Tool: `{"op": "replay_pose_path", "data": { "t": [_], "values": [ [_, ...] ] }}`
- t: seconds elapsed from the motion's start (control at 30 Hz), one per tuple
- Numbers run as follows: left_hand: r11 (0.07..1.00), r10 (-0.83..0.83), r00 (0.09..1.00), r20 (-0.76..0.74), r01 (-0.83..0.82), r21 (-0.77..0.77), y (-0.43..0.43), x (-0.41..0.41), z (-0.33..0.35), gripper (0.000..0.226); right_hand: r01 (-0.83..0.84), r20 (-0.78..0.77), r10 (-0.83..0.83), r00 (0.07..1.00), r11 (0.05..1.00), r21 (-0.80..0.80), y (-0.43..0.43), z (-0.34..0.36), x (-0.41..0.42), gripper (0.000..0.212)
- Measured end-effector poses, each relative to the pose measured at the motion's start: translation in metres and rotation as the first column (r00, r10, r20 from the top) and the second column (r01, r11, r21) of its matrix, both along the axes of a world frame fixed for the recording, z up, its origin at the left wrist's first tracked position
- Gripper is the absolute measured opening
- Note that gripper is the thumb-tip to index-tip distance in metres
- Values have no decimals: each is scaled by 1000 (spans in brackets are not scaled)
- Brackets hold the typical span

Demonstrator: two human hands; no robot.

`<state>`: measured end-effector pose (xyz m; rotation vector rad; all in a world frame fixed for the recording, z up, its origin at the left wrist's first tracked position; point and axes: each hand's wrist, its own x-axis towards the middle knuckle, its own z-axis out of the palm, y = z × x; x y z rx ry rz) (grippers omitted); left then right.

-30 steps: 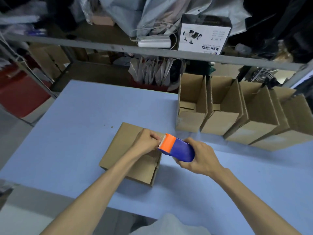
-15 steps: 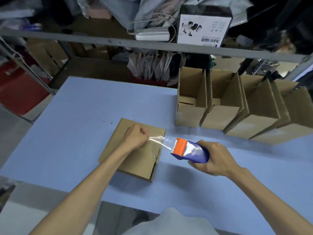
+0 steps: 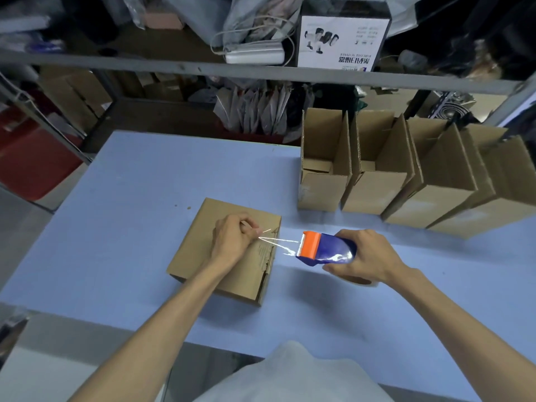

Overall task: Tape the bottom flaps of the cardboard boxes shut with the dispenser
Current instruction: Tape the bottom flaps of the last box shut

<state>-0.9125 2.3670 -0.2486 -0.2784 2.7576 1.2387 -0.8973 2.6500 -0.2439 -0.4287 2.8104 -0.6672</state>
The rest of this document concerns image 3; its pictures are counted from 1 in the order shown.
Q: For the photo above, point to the red plastic stool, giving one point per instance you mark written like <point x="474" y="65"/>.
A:
<point x="37" y="163"/>

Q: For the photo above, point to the person's right hand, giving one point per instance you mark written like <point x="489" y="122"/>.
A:
<point x="372" y="255"/>

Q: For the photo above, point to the dark green bag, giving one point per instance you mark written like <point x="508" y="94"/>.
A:
<point x="339" y="98"/>

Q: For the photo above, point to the silver reflective roll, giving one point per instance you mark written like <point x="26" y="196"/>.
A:
<point x="452" y="105"/>

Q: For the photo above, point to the large brown storage cardboard box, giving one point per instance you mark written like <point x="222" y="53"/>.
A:
<point x="71" y="100"/>

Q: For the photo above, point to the white perforated rack post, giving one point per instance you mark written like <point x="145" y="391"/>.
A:
<point x="515" y="106"/>

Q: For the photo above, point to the white power strip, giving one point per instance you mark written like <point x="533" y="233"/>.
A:
<point x="253" y="54"/>

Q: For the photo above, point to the white black printed box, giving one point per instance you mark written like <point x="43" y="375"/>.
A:
<point x="339" y="41"/>

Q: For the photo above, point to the grey metal shelving rack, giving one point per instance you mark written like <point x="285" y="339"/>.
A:
<point x="125" y="63"/>

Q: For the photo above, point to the person's white shirt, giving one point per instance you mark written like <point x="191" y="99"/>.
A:
<point x="293" y="376"/>

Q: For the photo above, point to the pile of grey plastic mailers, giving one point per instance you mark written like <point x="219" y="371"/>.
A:
<point x="197" y="10"/>

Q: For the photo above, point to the orange blue tape dispenser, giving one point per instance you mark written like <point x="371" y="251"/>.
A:
<point x="331" y="249"/>

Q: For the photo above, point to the person's left hand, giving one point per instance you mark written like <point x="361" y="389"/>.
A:
<point x="230" y="242"/>

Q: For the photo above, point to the bundle of grey paper bags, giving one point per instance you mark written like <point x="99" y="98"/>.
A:
<point x="251" y="108"/>

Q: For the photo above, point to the person's right forearm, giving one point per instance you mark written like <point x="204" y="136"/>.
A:
<point x="465" y="330"/>

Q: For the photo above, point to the person's left forearm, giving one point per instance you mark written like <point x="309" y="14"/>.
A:
<point x="146" y="334"/>

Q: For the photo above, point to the plain brown cardboard box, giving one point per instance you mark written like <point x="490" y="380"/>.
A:
<point x="481" y="221"/>

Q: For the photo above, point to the white glossy cabinet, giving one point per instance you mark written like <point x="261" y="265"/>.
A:
<point x="50" y="368"/>

